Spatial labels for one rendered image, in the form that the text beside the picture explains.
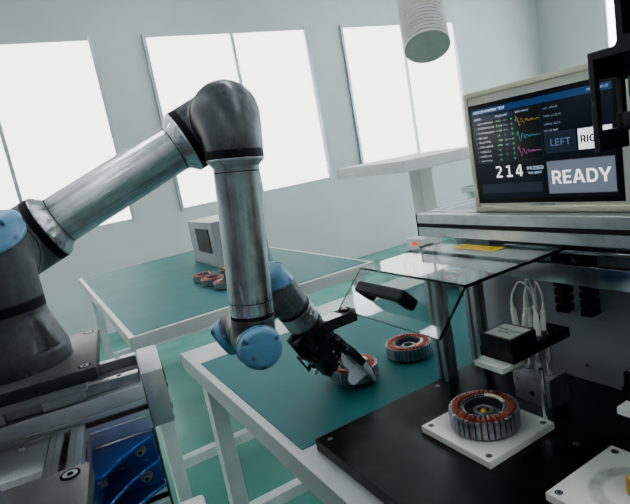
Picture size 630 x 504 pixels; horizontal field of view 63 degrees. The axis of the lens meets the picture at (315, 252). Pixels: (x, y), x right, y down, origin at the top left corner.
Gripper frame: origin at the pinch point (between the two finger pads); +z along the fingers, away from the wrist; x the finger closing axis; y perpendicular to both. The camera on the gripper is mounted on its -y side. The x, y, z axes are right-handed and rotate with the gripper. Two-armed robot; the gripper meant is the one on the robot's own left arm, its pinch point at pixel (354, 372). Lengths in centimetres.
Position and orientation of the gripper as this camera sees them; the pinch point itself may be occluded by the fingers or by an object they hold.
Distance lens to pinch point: 122.5
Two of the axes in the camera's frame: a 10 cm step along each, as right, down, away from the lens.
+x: 6.7, 0.2, -7.4
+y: -5.4, 7.0, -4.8
